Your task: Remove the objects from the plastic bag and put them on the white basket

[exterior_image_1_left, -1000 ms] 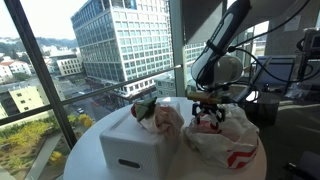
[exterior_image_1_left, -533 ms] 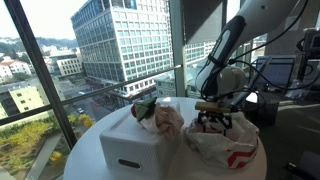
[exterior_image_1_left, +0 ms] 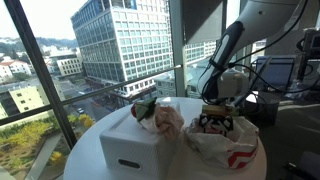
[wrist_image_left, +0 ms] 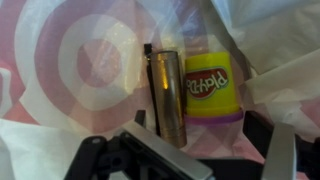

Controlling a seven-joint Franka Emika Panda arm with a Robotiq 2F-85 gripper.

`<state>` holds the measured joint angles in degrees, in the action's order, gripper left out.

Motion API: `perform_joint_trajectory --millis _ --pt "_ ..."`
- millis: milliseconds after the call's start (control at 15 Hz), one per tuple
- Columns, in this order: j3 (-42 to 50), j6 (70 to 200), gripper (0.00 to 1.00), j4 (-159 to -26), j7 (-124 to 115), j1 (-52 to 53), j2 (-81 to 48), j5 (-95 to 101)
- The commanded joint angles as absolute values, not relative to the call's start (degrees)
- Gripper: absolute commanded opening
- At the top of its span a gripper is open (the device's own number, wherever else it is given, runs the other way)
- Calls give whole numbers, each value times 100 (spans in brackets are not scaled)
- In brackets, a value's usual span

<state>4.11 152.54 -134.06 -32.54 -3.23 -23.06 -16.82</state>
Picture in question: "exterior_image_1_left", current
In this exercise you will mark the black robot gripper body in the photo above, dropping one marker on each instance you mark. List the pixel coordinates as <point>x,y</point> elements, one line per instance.
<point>216,119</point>

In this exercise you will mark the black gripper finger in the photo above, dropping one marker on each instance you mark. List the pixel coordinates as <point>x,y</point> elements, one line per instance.
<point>205,126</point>
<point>227,127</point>

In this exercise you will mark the red green strawberry plush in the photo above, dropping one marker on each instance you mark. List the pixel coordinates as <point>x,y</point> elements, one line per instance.
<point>145,108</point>

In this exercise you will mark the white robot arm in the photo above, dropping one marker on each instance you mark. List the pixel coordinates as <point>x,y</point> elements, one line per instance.
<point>253,23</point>

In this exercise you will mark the white red plastic bag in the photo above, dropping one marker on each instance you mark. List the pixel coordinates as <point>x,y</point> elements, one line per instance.
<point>220,146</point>

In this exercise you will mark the blue computer screen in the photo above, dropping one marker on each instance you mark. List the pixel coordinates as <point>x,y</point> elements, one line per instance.
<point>276,73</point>

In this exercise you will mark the metal window railing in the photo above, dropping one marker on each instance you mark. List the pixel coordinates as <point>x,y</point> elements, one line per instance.
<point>100,91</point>

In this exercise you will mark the grey electronic device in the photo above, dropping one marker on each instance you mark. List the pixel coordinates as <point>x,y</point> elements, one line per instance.
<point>312,43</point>

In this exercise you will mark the dark window mullion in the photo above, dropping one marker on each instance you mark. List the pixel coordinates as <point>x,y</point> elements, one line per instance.
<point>40,73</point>

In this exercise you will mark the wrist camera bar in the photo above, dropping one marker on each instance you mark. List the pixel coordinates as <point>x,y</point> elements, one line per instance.
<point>220,110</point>

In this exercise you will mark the light grey window post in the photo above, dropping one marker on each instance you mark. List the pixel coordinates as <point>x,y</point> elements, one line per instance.
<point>177,50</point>

